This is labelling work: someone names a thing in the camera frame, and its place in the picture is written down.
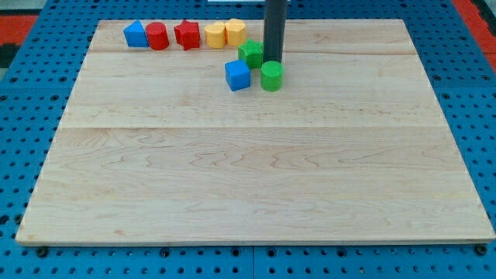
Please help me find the green cylinder block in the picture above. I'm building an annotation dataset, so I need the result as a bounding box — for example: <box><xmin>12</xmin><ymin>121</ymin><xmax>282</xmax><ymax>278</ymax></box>
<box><xmin>260</xmin><ymin>60</ymin><xmax>284</xmax><ymax>91</ymax></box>

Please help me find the blue cube block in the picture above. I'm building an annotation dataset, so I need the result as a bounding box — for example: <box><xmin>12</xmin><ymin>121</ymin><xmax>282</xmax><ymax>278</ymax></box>
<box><xmin>225</xmin><ymin>60</ymin><xmax>251</xmax><ymax>91</ymax></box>

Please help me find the green star block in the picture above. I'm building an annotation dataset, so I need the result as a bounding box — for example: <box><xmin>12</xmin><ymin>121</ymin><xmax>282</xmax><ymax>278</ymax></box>
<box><xmin>238</xmin><ymin>39</ymin><xmax>264</xmax><ymax>69</ymax></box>

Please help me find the light wooden board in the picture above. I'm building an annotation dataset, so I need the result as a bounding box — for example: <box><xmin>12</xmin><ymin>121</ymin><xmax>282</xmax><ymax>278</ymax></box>
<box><xmin>16</xmin><ymin>19</ymin><xmax>495</xmax><ymax>246</ymax></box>

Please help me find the yellow hexagon block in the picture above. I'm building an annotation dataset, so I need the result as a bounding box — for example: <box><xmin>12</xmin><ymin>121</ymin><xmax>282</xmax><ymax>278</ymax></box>
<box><xmin>225</xmin><ymin>19</ymin><xmax>246</xmax><ymax>47</ymax></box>

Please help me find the yellow heart block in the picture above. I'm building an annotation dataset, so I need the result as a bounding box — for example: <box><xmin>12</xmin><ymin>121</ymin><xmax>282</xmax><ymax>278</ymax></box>
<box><xmin>204</xmin><ymin>22</ymin><xmax>226</xmax><ymax>49</ymax></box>

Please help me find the red star block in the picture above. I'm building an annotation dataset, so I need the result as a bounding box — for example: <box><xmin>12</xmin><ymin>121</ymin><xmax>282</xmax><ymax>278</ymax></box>
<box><xmin>174</xmin><ymin>19</ymin><xmax>200</xmax><ymax>50</ymax></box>

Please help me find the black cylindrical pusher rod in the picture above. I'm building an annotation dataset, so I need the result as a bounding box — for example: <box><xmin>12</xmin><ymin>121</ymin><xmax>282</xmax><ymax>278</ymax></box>
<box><xmin>263</xmin><ymin>0</ymin><xmax>288</xmax><ymax>62</ymax></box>

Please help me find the red cylinder block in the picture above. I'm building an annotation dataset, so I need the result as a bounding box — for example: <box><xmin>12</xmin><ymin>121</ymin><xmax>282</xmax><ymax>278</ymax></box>
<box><xmin>145</xmin><ymin>22</ymin><xmax>170</xmax><ymax>50</ymax></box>

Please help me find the blue triangle block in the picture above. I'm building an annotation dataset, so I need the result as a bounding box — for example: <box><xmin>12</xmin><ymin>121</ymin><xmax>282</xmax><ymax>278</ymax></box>
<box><xmin>123</xmin><ymin>19</ymin><xmax>149</xmax><ymax>48</ymax></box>

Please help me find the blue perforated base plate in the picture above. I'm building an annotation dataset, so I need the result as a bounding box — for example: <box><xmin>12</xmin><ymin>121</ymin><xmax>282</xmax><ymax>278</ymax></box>
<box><xmin>1</xmin><ymin>1</ymin><xmax>495</xmax><ymax>278</ymax></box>

